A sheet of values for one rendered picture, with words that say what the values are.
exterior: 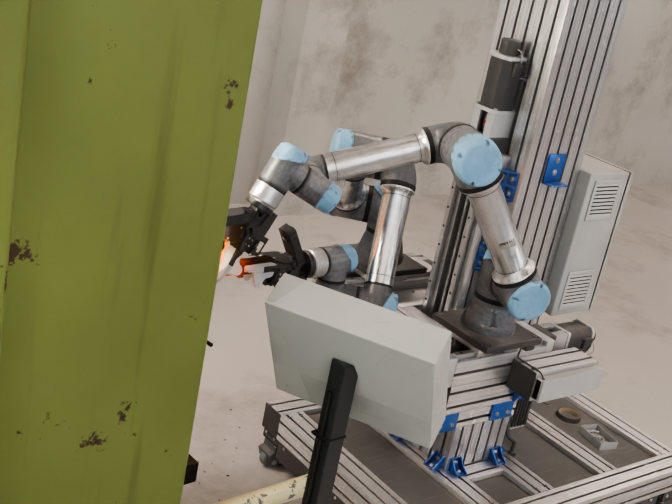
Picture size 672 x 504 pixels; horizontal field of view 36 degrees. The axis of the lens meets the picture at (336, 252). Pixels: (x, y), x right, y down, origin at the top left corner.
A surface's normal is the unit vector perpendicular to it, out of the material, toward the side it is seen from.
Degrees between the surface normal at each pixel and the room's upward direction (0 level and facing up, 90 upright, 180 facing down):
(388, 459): 0
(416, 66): 90
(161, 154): 90
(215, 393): 0
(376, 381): 120
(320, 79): 90
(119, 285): 90
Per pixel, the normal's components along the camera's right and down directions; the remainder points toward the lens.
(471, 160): 0.19, 0.27
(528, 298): 0.29, 0.49
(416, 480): 0.19, -0.92
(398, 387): -0.44, 0.68
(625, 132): 0.59, 0.39
